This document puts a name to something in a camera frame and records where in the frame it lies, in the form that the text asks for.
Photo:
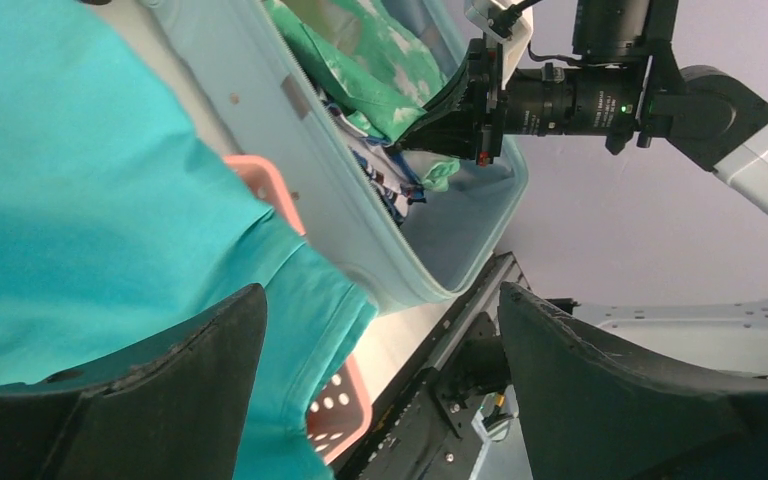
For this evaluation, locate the light blue ribbed suitcase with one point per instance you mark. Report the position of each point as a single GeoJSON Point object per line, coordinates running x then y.
{"type": "Point", "coordinates": [230, 67]}

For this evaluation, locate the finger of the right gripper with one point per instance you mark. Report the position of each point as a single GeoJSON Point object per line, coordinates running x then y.
{"type": "Point", "coordinates": [447, 128]}

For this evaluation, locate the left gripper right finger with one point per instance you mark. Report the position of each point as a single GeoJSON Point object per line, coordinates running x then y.
{"type": "Point", "coordinates": [596, 406]}

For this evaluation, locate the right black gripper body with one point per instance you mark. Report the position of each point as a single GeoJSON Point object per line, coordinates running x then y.
{"type": "Point", "coordinates": [599, 100]}

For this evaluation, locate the black mounting rail base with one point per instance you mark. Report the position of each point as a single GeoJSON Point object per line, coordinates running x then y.
{"type": "Point", "coordinates": [427, 423]}

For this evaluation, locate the teal shirt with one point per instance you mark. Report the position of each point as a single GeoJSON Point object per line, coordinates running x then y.
{"type": "Point", "coordinates": [116, 220]}

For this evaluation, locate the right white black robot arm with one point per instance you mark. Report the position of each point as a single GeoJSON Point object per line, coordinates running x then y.
{"type": "Point", "coordinates": [714, 120]}

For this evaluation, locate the pink perforated plastic basket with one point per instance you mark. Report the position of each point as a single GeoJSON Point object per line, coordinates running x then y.
{"type": "Point", "coordinates": [309, 403]}

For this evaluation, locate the blue white striped garment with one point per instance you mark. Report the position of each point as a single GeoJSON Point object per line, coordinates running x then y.
{"type": "Point", "coordinates": [396, 184]}

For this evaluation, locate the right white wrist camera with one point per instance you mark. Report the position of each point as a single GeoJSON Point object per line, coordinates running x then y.
{"type": "Point", "coordinates": [508, 23]}

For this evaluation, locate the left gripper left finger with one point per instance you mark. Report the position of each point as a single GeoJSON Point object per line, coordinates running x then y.
{"type": "Point", "coordinates": [171, 406]}

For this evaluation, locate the green white patterned garment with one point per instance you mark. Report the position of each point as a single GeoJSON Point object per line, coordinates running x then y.
{"type": "Point", "coordinates": [379, 73]}

